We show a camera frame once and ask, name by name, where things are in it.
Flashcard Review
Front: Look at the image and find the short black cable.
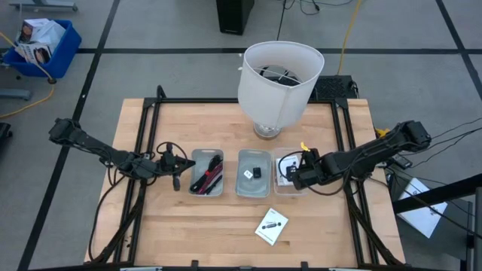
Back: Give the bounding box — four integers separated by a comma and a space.
205, 175, 224, 196

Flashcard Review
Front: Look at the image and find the black power adapter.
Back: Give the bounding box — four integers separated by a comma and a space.
387, 154, 413, 170

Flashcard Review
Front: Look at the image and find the yellow floor cable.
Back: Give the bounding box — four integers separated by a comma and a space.
337, 0, 363, 75

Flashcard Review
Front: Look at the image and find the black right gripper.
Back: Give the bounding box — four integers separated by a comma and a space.
286, 148, 327, 191

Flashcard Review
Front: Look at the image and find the white printed packaging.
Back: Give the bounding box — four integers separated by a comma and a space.
14, 42, 53, 65
17, 17, 66, 48

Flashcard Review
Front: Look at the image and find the black electronics box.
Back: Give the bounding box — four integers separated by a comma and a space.
308, 75, 358, 101

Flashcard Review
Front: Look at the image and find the black metal table frame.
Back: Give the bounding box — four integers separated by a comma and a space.
88, 85, 406, 271

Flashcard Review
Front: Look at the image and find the grey plastic bin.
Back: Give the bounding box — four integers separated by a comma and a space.
189, 148, 225, 198

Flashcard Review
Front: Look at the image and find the white shade table lamp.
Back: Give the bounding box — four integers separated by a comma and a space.
236, 40, 325, 141

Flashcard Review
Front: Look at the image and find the black floor cable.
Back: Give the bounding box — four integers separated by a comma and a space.
276, 0, 288, 41

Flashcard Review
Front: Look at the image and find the grey metal stand foot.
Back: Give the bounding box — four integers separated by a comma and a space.
11, 0, 79, 12
0, 88, 32, 102

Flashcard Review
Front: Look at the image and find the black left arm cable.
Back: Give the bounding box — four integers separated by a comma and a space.
88, 165, 127, 263

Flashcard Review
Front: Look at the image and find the black floor object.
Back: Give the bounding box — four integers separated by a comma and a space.
0, 122, 14, 152

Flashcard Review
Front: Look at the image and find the blue plastic floor bin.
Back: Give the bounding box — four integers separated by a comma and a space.
2, 19, 83, 80

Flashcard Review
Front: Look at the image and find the black cable with red tie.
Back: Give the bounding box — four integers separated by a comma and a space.
189, 154, 224, 193

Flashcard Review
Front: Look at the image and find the grey metal stand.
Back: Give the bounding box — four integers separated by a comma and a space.
465, 187, 482, 271

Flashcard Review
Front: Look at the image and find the black metal beam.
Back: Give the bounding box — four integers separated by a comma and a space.
391, 172, 482, 215

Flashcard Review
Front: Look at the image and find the yellow extension cable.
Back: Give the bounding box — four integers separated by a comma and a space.
0, 32, 56, 120

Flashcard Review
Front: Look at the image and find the middle clear plastic tray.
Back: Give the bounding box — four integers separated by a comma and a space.
235, 148, 273, 199

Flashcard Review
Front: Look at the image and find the maroon cable bundle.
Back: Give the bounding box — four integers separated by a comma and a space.
195, 163, 224, 196

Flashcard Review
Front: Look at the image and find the white flat box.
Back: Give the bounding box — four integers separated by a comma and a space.
397, 177, 449, 239

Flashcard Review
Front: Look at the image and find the clear plastic bin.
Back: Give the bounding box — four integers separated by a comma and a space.
271, 147, 310, 197

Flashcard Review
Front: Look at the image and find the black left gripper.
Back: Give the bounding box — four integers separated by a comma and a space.
157, 142, 197, 191

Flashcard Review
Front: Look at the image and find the black tower case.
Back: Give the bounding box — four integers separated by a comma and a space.
215, 0, 255, 36

